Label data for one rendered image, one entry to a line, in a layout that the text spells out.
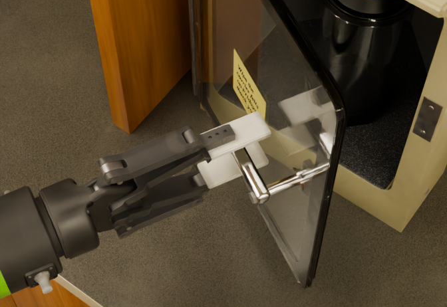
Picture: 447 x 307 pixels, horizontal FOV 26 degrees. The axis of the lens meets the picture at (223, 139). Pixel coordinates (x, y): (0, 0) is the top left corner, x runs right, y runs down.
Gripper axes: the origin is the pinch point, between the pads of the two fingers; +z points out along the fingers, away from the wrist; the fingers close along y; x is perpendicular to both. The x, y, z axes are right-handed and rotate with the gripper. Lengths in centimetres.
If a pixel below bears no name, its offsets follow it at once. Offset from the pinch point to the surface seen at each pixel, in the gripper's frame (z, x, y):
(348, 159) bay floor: 16.9, 2.2, -18.4
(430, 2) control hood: 9.8, -10.9, 30.7
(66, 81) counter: -9.7, 33.5, -26.0
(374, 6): 19.5, 6.8, 4.9
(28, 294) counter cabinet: -26, 22, -62
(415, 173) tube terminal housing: 19.9, -6.0, -10.9
